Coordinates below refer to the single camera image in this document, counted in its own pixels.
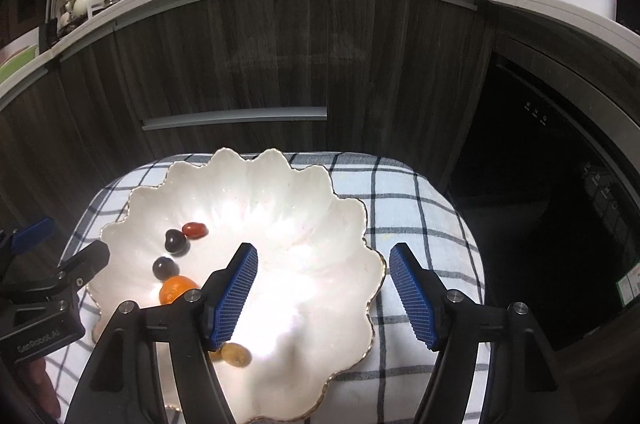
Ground green dish tray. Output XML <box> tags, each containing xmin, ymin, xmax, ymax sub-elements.
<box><xmin>0</xmin><ymin>45</ymin><xmax>38</xmax><ymax>82</ymax></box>

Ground dark purple grape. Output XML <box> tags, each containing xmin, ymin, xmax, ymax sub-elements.
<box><xmin>152</xmin><ymin>256</ymin><xmax>180</xmax><ymax>282</ymax></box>
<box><xmin>164</xmin><ymin>229</ymin><xmax>190</xmax><ymax>255</ymax></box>

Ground dark wood base cabinets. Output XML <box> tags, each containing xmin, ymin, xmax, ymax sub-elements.
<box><xmin>0</xmin><ymin>0</ymin><xmax>640</xmax><ymax>424</ymax></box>

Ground built-in black dishwasher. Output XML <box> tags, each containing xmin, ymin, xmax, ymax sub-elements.
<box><xmin>449</xmin><ymin>55</ymin><xmax>639</xmax><ymax>350</ymax></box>

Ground person left hand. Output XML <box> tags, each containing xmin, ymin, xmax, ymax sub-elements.
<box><xmin>23</xmin><ymin>358</ymin><xmax>61</xmax><ymax>420</ymax></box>

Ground orange mandarin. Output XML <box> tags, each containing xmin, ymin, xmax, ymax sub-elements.
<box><xmin>158</xmin><ymin>275</ymin><xmax>200</xmax><ymax>305</ymax></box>

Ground red grape tomato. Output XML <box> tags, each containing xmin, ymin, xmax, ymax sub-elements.
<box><xmin>181</xmin><ymin>222</ymin><xmax>208</xmax><ymax>240</ymax></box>

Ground white scalloped ceramic bowl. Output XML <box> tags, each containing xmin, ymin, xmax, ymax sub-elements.
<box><xmin>88</xmin><ymin>148</ymin><xmax>385</xmax><ymax>423</ymax></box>

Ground brown longan fruit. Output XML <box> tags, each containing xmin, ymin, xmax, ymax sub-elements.
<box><xmin>220</xmin><ymin>342</ymin><xmax>252</xmax><ymax>368</ymax></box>
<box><xmin>208</xmin><ymin>349</ymin><xmax>222</xmax><ymax>361</ymax></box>

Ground white teapot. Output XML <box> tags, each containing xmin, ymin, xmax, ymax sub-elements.
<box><xmin>65</xmin><ymin>0</ymin><xmax>97</xmax><ymax>17</ymax></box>

